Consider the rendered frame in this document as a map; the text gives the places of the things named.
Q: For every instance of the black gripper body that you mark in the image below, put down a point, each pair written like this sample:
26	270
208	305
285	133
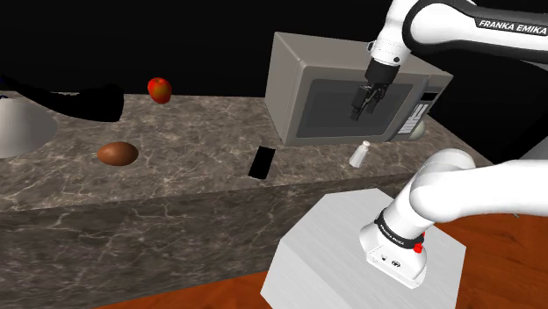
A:
382	72

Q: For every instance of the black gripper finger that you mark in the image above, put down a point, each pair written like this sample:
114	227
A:
372	101
356	106

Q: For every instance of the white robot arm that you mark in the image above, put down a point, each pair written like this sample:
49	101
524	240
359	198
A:
462	192

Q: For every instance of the grey microwave oven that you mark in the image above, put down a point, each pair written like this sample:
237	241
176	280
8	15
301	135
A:
334	107

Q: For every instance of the white salt shaker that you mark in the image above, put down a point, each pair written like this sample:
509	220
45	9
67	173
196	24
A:
359	155

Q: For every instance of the pale round ball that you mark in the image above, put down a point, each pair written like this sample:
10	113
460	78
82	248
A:
418	132

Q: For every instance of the black flat rectangular phone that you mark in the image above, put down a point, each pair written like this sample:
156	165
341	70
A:
261	162

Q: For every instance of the light grey robot stand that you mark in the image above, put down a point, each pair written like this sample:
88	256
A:
325	252

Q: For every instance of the red apple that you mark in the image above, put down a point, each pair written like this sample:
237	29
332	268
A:
159	90

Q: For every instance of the brown egg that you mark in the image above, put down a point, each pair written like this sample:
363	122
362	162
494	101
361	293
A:
117	153

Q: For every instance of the black bulky object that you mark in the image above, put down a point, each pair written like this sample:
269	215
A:
92	104

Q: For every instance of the white sink basin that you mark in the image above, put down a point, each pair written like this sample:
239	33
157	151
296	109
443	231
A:
21	128

